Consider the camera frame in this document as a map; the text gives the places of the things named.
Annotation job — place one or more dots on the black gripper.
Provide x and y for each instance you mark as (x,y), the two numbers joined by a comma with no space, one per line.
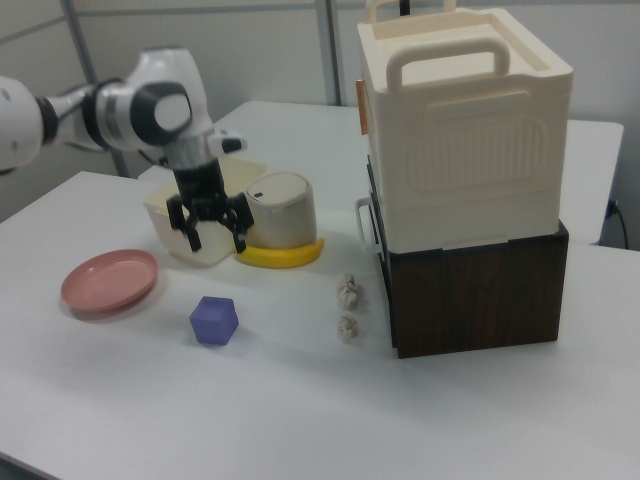
(199,182)

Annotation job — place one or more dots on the purple cube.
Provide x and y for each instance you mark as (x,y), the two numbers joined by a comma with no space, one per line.
(214,322)

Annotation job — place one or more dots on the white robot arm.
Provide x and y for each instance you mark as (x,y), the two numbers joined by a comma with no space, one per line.
(165,115)

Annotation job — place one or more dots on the cream open storage box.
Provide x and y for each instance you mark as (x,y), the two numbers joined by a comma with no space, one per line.
(212,248)

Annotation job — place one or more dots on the small round lidded bin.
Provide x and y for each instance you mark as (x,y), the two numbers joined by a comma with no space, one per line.
(285,215)

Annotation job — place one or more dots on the yellow banana toy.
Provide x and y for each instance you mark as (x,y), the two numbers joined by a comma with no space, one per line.
(280,257)

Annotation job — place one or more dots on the pink plate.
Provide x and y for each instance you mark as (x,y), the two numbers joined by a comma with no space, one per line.
(107,282)

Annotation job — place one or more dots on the crumpled white paper ball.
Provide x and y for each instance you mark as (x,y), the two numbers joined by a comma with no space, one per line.
(346,280)

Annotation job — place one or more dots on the small white garlic pieces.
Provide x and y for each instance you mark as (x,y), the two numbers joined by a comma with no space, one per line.
(350,299)

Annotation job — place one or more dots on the cream plastic cabinet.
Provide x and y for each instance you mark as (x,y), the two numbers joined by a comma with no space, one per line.
(465,150)

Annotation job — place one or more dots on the dark brown wooden drawer box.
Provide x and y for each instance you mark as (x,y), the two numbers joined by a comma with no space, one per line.
(475,300)

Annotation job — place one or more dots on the black stand pole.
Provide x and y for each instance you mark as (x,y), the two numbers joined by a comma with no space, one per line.
(404,7)

